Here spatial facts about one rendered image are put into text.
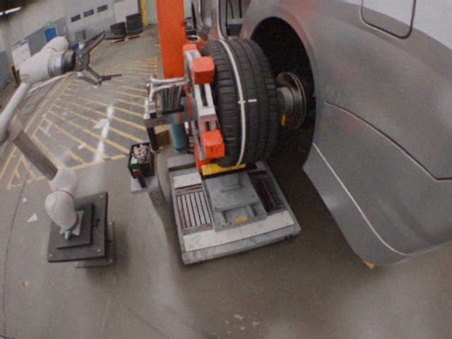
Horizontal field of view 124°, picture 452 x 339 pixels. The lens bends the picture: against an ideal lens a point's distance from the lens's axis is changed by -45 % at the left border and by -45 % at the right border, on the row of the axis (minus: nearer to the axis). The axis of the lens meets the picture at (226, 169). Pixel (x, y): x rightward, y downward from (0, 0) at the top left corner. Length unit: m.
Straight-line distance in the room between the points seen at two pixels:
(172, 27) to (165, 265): 1.50
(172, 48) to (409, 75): 1.22
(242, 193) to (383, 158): 1.08
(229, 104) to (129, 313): 1.35
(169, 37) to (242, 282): 1.57
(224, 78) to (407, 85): 0.61
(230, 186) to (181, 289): 0.77
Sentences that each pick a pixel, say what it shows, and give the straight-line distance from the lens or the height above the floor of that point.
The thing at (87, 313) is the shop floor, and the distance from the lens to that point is 1.69.
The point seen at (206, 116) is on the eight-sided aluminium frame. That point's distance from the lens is 0.83.
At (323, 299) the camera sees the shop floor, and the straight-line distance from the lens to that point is 1.55.
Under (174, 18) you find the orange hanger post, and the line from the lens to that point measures 1.35.
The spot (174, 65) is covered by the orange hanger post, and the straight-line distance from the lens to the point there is 1.41.
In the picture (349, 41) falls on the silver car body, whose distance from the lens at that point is 0.67.
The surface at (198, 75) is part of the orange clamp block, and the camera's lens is 0.80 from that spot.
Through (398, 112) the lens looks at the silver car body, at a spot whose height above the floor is 1.22.
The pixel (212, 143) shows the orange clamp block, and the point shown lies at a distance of 0.81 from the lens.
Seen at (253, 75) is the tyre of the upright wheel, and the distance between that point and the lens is 0.86.
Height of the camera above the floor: 1.40
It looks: 46 degrees down
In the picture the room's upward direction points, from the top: straight up
